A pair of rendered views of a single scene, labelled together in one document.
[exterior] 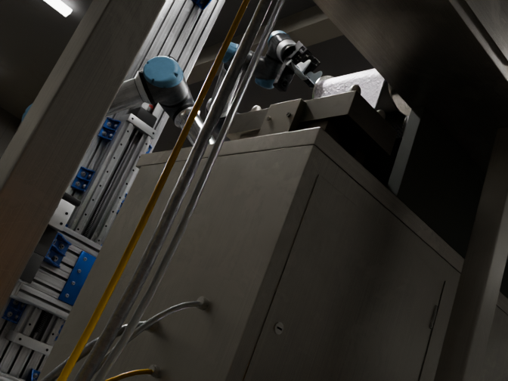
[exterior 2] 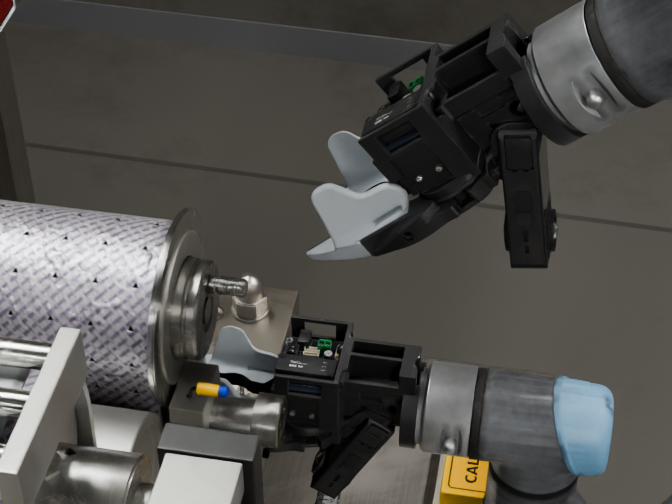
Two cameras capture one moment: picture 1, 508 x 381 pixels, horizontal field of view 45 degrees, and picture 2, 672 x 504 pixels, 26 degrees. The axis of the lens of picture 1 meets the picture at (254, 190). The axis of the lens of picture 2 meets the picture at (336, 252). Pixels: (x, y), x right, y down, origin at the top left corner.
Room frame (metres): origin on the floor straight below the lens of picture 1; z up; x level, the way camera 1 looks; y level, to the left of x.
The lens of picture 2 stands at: (2.17, -0.55, 2.00)
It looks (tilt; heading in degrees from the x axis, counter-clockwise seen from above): 42 degrees down; 137
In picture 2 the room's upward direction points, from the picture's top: straight up
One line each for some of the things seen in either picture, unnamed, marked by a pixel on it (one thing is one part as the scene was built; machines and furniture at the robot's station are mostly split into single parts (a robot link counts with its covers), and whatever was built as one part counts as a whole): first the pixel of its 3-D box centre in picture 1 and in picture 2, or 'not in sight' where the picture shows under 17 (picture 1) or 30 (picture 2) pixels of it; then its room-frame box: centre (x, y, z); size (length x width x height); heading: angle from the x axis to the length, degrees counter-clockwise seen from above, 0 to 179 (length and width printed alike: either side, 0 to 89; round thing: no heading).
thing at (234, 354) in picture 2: not in sight; (231, 353); (1.48, -0.03, 1.11); 0.09 x 0.03 x 0.06; 28
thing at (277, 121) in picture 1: (279, 123); not in sight; (1.21, 0.00, 0.97); 0.10 x 0.03 x 0.11; 37
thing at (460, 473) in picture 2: not in sight; (480, 476); (1.61, 0.16, 0.91); 0.07 x 0.07 x 0.02; 37
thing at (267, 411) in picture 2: not in sight; (269, 420); (1.60, -0.09, 1.18); 0.04 x 0.02 x 0.04; 127
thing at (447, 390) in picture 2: not in sight; (444, 411); (1.65, 0.06, 1.11); 0.08 x 0.05 x 0.08; 127
